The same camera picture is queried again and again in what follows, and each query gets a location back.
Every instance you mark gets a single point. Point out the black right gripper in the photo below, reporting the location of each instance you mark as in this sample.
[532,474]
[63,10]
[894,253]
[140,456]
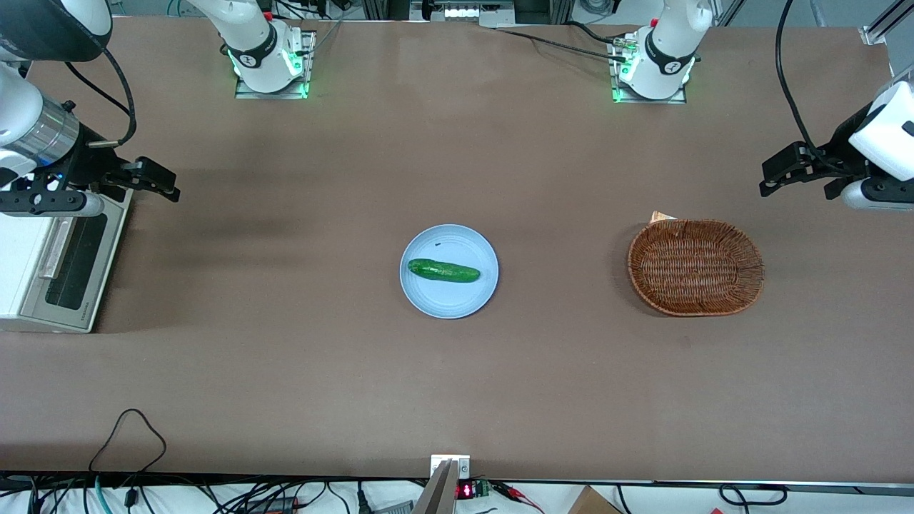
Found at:
[88,163]

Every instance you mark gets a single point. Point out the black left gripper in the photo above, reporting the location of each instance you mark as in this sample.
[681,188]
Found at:
[837,152]

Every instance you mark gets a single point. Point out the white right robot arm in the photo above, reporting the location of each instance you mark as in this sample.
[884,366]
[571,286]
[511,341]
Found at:
[243,21]

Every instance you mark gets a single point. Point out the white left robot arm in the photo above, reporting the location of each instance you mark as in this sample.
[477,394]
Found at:
[671,28]

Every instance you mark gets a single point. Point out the white toaster oven body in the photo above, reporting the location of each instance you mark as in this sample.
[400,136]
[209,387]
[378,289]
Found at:
[18,264]

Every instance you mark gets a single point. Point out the brown wicker basket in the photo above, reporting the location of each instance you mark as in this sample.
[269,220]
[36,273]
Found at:
[696,268]

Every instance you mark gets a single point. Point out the small beige paper card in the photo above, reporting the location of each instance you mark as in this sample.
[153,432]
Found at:
[660,216]

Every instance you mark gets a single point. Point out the green cucumber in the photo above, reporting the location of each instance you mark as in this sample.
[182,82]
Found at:
[443,270]

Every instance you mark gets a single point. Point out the light blue plate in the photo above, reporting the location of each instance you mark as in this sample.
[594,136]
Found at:
[450,300]

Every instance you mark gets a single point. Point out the black power adapter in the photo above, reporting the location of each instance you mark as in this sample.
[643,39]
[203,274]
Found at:
[271,505]

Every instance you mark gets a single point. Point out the white electronics box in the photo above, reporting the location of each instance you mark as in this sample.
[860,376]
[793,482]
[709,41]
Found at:
[471,13]

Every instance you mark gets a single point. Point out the brown cardboard box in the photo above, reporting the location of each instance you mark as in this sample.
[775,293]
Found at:
[593,503]

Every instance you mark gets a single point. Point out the grey power strip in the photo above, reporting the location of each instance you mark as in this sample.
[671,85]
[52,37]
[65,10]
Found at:
[393,508]

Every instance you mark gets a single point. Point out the red black clip leads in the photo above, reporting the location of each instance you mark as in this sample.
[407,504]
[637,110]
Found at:
[514,492]

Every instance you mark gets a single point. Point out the silver mounting plate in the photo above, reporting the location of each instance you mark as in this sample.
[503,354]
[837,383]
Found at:
[463,467]

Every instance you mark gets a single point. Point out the grey aluminium bar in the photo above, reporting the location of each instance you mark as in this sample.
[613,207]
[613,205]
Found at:
[437,496]

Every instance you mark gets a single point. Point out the red digit display module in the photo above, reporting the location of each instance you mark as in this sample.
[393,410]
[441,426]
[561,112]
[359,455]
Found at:
[465,490]

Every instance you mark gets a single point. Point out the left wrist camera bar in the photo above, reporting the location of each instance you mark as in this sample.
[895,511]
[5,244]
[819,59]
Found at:
[857,194]

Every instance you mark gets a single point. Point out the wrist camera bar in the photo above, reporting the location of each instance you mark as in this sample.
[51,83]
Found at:
[857,194]
[43,202]

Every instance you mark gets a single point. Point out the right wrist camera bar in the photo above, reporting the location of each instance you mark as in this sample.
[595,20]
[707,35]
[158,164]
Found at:
[43,202]

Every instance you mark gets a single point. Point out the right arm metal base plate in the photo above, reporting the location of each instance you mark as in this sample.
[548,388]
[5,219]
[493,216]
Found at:
[250,93]

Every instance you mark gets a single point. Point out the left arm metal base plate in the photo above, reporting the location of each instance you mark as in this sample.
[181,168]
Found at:
[643,101]

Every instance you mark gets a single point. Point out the aluminium frame profile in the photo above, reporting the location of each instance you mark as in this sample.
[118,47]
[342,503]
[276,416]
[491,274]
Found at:
[889,18]

